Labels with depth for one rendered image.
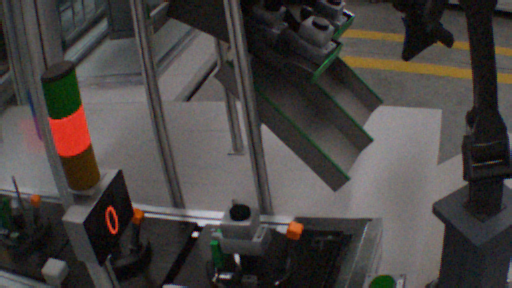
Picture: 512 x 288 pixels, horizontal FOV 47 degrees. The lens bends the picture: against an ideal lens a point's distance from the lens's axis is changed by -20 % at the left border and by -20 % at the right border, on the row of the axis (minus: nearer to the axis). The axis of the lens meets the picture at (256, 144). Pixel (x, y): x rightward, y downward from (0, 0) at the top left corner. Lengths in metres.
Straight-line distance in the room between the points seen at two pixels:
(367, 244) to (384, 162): 0.41
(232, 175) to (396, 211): 0.39
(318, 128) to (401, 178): 0.27
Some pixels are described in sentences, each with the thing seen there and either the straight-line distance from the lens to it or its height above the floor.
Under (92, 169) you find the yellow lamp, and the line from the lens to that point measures 0.82.
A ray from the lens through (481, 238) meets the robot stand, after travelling 0.97.
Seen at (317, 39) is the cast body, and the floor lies 1.24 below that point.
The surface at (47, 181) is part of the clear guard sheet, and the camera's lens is 0.82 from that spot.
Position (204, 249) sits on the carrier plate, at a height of 0.97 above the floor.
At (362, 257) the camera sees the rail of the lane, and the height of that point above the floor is 0.96.
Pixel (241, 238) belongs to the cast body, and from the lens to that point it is 1.03.
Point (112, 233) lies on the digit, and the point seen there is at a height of 1.19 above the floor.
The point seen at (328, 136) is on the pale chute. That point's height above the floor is 1.04.
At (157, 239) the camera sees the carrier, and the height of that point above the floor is 0.97.
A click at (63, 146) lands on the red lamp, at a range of 0.80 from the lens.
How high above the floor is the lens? 1.68
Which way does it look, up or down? 30 degrees down
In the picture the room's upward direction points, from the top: 9 degrees counter-clockwise
